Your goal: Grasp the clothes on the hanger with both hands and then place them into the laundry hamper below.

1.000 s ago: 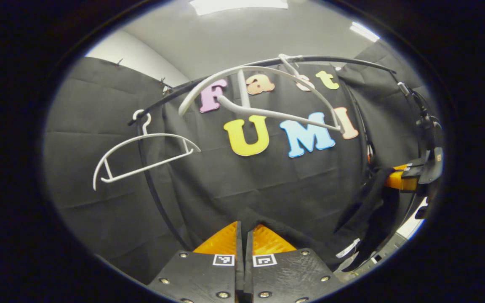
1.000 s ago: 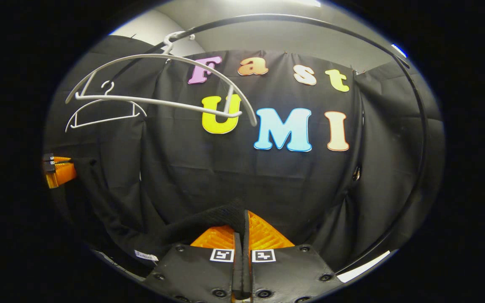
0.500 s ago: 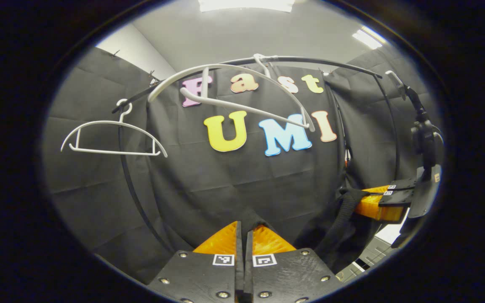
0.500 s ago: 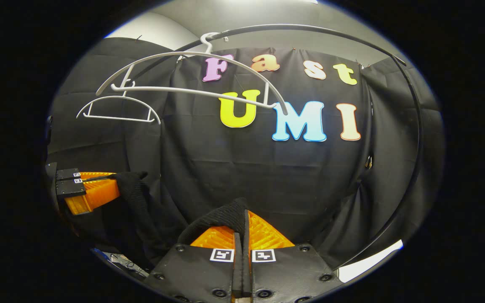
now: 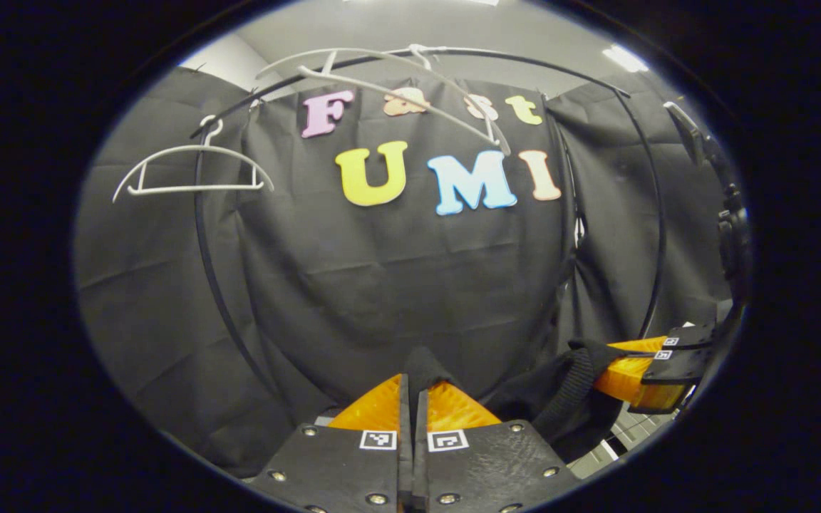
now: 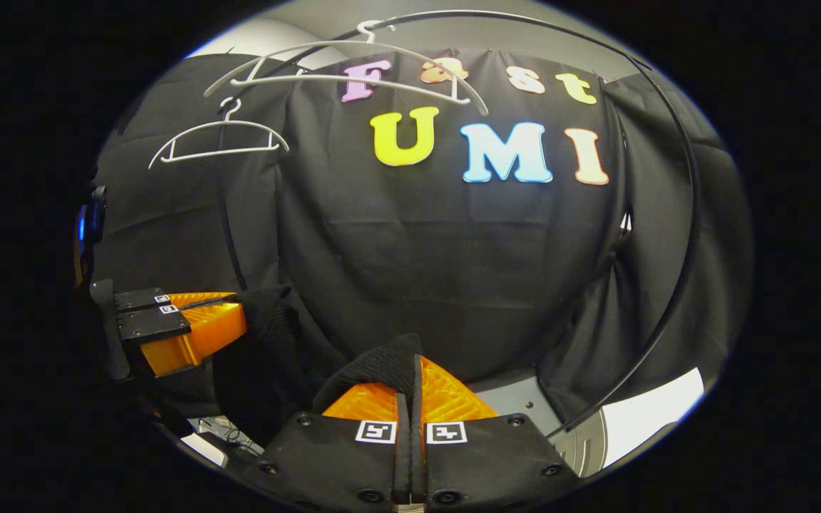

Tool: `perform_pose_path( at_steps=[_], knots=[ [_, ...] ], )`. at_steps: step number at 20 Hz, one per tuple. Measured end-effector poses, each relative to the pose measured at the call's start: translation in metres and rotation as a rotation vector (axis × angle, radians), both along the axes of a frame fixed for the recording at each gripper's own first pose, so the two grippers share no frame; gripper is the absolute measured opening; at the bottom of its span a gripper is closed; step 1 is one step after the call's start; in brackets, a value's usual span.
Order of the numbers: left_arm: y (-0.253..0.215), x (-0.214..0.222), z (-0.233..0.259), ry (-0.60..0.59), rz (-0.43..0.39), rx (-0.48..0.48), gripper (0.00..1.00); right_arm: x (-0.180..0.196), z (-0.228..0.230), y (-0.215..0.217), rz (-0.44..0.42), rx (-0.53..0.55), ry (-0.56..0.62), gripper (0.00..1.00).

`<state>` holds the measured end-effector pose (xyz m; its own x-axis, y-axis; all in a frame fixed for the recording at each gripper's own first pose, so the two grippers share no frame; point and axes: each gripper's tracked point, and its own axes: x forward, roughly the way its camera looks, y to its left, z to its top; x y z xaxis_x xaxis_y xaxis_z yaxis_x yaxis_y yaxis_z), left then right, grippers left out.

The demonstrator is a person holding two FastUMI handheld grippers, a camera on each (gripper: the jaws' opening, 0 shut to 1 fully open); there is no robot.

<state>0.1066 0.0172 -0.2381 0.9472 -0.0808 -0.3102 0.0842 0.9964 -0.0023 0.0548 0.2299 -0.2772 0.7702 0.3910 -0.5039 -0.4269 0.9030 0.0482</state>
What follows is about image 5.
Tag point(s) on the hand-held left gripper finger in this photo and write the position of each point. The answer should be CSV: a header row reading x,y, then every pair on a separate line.
x,y
420,427
405,420

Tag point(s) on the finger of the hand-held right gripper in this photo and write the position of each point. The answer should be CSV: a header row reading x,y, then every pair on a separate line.
x,y
688,336
628,381

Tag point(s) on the black knit garment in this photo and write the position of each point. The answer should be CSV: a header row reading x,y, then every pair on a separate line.
x,y
567,388

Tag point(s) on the black metal clothes rack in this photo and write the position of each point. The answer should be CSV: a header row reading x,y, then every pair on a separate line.
x,y
211,271

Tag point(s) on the white plastic clothes hanger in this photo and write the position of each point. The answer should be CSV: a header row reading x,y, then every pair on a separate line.
x,y
193,149
410,100

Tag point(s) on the black backdrop cloth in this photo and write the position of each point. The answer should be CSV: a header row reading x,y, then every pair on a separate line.
x,y
382,285

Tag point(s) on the small ceiling light panel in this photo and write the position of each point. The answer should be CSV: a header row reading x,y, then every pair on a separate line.
x,y
624,58

